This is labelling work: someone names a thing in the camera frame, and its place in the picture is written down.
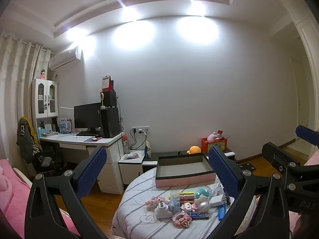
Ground black speaker box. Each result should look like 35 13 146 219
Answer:
103 90 117 108

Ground white air conditioner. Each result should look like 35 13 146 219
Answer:
48 46 82 71

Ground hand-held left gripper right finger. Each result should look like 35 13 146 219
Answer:
208 146 291 239

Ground red toy box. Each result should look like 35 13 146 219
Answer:
201 137 228 154

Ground black computer tower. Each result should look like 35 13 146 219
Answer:
100 107 121 138

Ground white nightstand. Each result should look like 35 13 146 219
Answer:
118 150 146 192

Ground blue lighter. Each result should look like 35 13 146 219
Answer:
218 203 227 221

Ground black power cables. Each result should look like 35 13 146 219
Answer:
129 129 148 150

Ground small round desk lamp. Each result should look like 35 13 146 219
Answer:
100 92 110 110

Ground pale curtain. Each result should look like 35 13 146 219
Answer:
0 31 51 160

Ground white desk with drawers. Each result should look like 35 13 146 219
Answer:
38 132 125 195

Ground pink dotted brick toy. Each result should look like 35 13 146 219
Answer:
171 212 192 227

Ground dark patterned jacket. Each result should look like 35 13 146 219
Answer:
16 117 43 164

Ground red desk calendar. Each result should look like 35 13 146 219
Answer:
101 75 114 92

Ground pink blanket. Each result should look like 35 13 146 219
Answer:
0 159 80 239

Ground clear plastic container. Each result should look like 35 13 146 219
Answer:
169 190 180 208

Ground white charger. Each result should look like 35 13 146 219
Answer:
211 195 226 208

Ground black computer monitor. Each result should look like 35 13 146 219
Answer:
74 103 102 136

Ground white door frame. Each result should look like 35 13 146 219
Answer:
279 0 319 155

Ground pink and white brick toy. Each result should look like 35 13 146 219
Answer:
180 202 197 213

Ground teal ball in clear dome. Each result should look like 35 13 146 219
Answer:
195 187 212 198

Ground pale-haired doll figure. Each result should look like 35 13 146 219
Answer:
146 196 170 206

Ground white bed frame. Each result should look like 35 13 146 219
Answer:
12 168 33 188

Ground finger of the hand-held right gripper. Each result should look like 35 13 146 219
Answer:
262 142 306 180
295 125 319 146

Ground white glass-door cabinet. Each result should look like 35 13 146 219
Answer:
31 78 60 133

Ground pink and black storage box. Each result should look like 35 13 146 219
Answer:
155 152 216 188

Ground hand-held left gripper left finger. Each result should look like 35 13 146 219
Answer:
24 146 107 239

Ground black low table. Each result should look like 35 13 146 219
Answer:
142 148 236 166

